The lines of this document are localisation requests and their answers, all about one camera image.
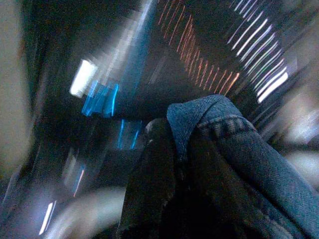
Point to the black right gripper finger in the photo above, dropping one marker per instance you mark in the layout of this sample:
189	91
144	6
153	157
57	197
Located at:
149	179

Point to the dark blue denim garment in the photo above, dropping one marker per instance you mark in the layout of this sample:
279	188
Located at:
239	169

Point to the washing machine drum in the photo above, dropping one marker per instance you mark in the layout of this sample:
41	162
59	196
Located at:
154	49

